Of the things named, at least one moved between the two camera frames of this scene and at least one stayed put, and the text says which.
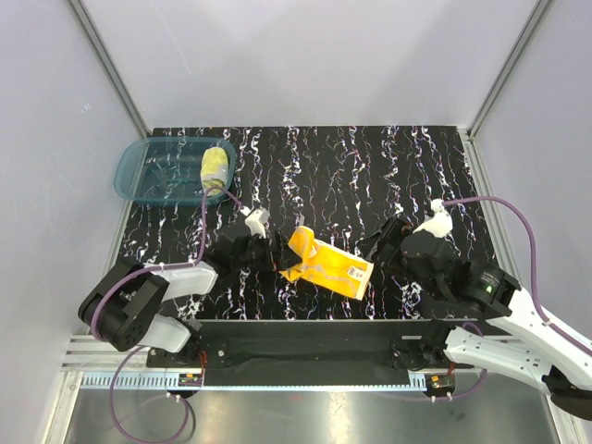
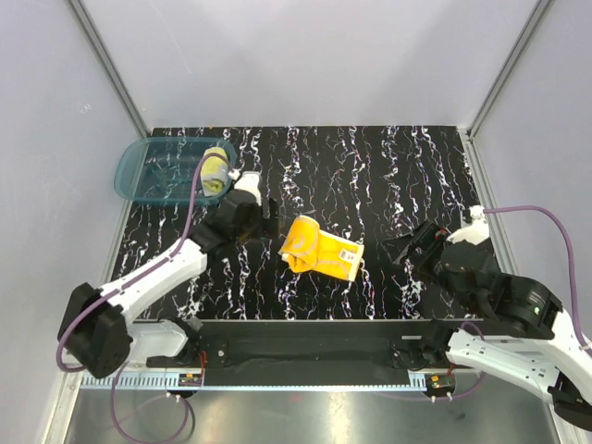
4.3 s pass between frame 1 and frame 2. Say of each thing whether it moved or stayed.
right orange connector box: stayed
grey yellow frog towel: stayed
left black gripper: moved
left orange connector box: stayed
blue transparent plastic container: stayed
